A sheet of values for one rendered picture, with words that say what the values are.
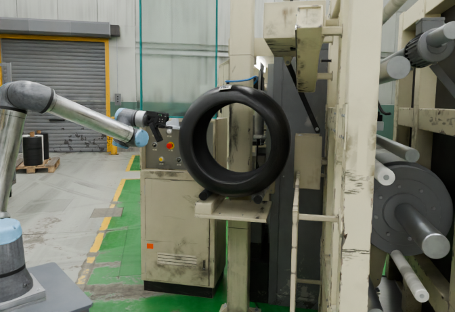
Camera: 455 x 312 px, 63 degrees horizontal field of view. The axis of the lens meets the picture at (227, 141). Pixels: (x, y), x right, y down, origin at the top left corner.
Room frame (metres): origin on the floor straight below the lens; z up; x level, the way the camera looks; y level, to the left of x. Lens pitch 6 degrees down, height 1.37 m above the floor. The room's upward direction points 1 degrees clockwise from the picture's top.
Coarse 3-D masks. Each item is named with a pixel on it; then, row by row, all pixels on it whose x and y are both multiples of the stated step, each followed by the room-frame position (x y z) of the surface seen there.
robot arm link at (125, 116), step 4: (120, 108) 2.06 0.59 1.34; (124, 108) 2.06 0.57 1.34; (116, 112) 2.04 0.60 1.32; (120, 112) 2.04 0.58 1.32; (124, 112) 2.04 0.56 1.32; (128, 112) 2.03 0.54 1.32; (132, 112) 2.03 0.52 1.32; (136, 112) 2.03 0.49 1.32; (116, 116) 2.03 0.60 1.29; (120, 116) 2.03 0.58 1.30; (124, 116) 2.03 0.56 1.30; (128, 116) 2.02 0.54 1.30; (132, 116) 2.02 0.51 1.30; (120, 120) 2.03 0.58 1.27; (124, 120) 2.02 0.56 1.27; (128, 120) 2.03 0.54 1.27; (132, 120) 2.02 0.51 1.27; (128, 124) 2.02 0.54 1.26; (132, 124) 2.03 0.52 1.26
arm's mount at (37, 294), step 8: (32, 288) 1.41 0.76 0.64; (40, 288) 1.41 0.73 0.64; (24, 296) 1.35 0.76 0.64; (32, 296) 1.36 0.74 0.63; (40, 296) 1.38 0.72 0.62; (0, 304) 1.30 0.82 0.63; (8, 304) 1.31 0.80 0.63; (16, 304) 1.32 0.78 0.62; (24, 304) 1.34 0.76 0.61; (32, 304) 1.36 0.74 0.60
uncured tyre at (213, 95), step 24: (216, 96) 1.85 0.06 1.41; (240, 96) 1.83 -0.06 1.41; (264, 96) 1.84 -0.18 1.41; (192, 120) 1.87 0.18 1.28; (264, 120) 1.80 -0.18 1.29; (192, 144) 1.89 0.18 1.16; (288, 144) 1.82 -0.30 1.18; (192, 168) 1.88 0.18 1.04; (216, 168) 2.13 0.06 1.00; (264, 168) 1.80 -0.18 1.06; (216, 192) 1.88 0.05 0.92; (240, 192) 1.84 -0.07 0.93
